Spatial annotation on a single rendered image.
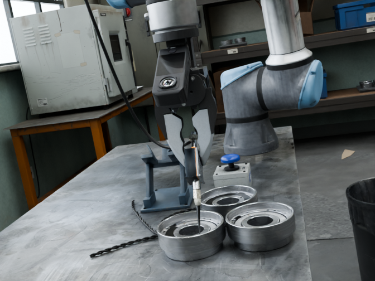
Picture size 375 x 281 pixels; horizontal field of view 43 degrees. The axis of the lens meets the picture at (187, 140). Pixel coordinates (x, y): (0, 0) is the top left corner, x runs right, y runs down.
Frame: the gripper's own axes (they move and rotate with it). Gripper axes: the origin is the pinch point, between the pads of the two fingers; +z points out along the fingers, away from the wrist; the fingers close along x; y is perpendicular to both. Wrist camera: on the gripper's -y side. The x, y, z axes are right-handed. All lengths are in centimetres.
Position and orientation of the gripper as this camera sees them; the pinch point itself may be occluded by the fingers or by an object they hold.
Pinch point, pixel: (193, 159)
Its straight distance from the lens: 74.5
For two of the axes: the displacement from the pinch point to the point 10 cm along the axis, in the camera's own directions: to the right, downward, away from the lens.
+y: 1.4, -2.2, 9.7
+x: -9.8, 1.2, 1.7
